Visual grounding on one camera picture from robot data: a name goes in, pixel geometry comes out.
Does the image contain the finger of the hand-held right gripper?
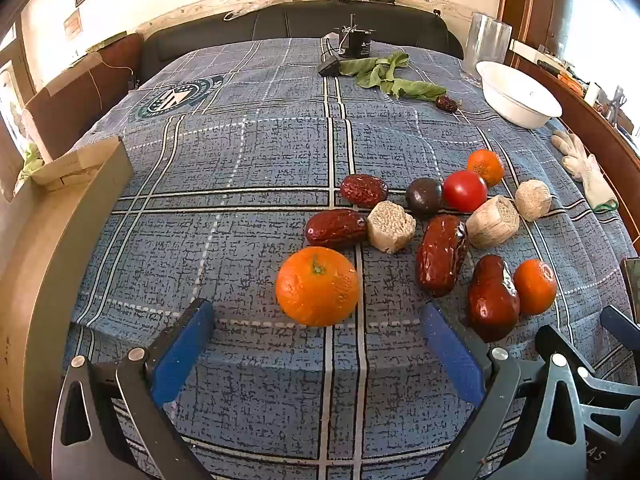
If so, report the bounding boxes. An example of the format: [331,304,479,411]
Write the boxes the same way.
[536,324,640,426]
[600,304,640,356]

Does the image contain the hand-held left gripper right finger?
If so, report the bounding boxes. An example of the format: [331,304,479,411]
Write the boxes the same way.
[422,300,588,480]

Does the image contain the clear plastic container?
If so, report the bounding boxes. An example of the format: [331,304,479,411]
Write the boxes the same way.
[462,13,512,86]

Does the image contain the dark flat object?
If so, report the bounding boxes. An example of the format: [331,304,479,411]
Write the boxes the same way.
[620,257,640,322]

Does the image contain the red tomato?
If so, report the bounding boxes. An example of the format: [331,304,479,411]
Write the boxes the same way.
[442,170,488,213]

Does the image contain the large orange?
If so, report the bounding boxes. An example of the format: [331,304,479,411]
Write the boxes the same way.
[275,246,360,327]

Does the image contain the white bowl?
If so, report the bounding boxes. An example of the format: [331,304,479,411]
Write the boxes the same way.
[475,60,564,130]

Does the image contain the blue plaid blanket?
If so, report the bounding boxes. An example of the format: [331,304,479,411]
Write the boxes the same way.
[70,37,637,480]

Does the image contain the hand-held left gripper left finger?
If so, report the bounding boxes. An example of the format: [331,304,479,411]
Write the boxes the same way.
[52,298,216,480]

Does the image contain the white work gloves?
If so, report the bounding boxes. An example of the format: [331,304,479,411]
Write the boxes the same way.
[551,129,620,212]

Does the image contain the green leafy vegetable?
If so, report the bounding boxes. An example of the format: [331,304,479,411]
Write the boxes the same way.
[340,51,447,101]

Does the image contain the black padded headboard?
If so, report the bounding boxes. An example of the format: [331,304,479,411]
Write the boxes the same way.
[139,2,464,92]

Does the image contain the small orange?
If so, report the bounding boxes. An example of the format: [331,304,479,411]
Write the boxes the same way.
[466,149,505,188]
[513,258,558,316]

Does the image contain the dark purple plum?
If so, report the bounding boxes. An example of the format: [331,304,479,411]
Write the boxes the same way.
[405,177,444,219]

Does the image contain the round beige bread chunk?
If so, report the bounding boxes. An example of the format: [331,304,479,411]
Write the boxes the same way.
[514,179,553,222]

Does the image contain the black cylindrical device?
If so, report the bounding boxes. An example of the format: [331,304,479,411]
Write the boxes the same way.
[339,12,374,59]

